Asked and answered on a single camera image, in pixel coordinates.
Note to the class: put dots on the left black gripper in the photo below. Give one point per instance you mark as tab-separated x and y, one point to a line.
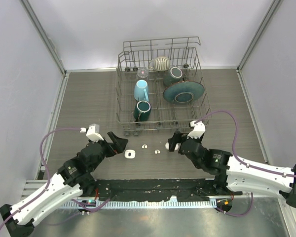
120	143

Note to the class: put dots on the clear glass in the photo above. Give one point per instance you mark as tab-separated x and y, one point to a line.
142	73

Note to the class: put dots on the white oval earbud case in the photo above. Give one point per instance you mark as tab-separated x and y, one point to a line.
176	147

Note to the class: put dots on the light blue mug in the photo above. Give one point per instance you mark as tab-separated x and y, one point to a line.
141	90

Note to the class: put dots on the teal ceramic plate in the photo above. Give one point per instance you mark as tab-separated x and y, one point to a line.
183	92

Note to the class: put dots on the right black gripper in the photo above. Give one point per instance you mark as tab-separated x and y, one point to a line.
177	138

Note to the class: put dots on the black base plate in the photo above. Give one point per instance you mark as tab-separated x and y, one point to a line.
157	190

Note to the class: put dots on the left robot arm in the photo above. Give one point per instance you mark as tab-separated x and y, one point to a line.
73	179

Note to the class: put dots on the striped ceramic cup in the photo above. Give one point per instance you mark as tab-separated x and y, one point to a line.
161	63

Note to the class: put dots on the grey wire dish rack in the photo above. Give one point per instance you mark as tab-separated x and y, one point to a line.
182	52

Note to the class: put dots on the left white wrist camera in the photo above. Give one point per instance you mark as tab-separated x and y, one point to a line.
92	132

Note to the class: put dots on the white square charging case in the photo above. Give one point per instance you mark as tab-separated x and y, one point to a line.
130	154

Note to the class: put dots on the white cable duct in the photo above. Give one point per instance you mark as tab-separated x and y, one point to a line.
172	203

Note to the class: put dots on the dark green mug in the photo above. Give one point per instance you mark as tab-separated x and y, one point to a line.
142	111

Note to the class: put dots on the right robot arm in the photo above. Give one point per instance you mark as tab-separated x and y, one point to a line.
237	174

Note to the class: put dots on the dark teal bowl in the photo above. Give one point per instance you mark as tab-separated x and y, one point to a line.
173	75

